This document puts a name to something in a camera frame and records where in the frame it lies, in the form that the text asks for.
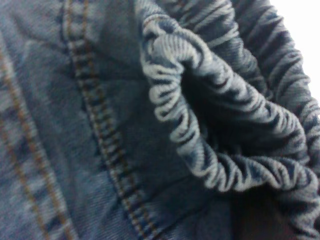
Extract blue denim shorts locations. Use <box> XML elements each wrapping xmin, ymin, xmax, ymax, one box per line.
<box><xmin>0</xmin><ymin>0</ymin><xmax>320</xmax><ymax>240</ymax></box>

